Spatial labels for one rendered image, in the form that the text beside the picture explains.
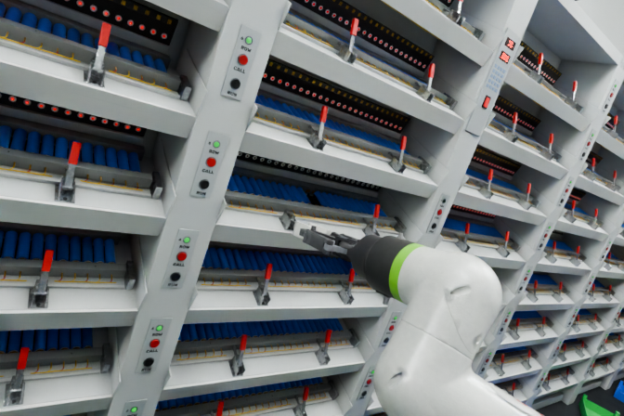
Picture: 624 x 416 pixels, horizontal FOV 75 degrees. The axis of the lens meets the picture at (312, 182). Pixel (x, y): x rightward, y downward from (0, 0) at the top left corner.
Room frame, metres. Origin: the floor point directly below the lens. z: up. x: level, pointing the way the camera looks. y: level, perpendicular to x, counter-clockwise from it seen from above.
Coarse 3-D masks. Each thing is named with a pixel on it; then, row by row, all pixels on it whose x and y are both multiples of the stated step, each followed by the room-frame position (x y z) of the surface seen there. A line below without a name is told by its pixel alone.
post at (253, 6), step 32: (256, 0) 0.71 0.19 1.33; (192, 32) 0.81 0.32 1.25; (224, 32) 0.69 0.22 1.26; (224, 64) 0.70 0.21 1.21; (256, 64) 0.73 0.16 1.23; (224, 96) 0.71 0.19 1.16; (192, 128) 0.69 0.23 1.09; (224, 128) 0.72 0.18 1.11; (192, 160) 0.70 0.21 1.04; (224, 160) 0.73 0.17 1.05; (224, 192) 0.74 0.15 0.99; (192, 224) 0.72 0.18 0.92; (160, 256) 0.69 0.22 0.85; (192, 256) 0.73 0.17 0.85; (160, 288) 0.70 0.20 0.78; (192, 288) 0.74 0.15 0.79; (128, 352) 0.69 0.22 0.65; (128, 384) 0.70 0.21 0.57; (160, 384) 0.74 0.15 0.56
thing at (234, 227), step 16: (240, 160) 0.94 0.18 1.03; (288, 176) 1.03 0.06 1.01; (304, 176) 1.05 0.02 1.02; (368, 192) 1.21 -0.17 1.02; (224, 208) 0.74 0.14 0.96; (256, 208) 0.87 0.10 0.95; (384, 208) 1.23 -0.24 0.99; (400, 208) 1.19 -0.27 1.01; (224, 224) 0.76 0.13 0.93; (240, 224) 0.79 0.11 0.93; (256, 224) 0.82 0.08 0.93; (272, 224) 0.85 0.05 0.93; (320, 224) 0.96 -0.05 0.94; (352, 224) 1.05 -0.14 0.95; (400, 224) 1.15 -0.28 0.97; (224, 240) 0.78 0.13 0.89; (240, 240) 0.80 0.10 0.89; (256, 240) 0.82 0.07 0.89; (272, 240) 0.84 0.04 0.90; (288, 240) 0.87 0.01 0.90; (416, 240) 1.11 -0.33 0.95
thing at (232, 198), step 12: (228, 192) 0.82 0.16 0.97; (240, 204) 0.83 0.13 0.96; (252, 204) 0.86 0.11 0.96; (264, 204) 0.87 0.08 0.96; (276, 204) 0.89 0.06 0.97; (288, 204) 0.91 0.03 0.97; (300, 204) 0.94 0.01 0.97; (312, 204) 0.97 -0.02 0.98; (300, 216) 0.92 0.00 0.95; (324, 216) 0.99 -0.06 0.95; (336, 216) 1.01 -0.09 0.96; (348, 216) 1.04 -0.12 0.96; (360, 216) 1.06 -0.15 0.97; (372, 216) 1.10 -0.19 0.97; (384, 216) 1.14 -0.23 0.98
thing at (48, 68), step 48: (0, 0) 0.63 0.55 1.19; (48, 0) 0.68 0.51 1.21; (96, 0) 0.72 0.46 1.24; (0, 48) 0.55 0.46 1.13; (48, 48) 0.61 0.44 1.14; (96, 48) 0.68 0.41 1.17; (144, 48) 0.77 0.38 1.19; (48, 96) 0.57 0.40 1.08; (96, 96) 0.60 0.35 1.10; (144, 96) 0.65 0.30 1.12; (192, 96) 0.72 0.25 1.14
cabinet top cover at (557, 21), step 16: (544, 0) 1.26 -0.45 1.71; (560, 0) 1.23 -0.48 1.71; (544, 16) 1.36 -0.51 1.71; (560, 16) 1.32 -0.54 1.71; (576, 16) 1.30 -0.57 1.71; (544, 32) 1.49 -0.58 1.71; (560, 32) 1.44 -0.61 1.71; (576, 32) 1.40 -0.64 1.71; (592, 32) 1.38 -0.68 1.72; (560, 48) 1.59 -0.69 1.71; (576, 48) 1.53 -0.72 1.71; (592, 48) 1.48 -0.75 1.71; (608, 48) 1.47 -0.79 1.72
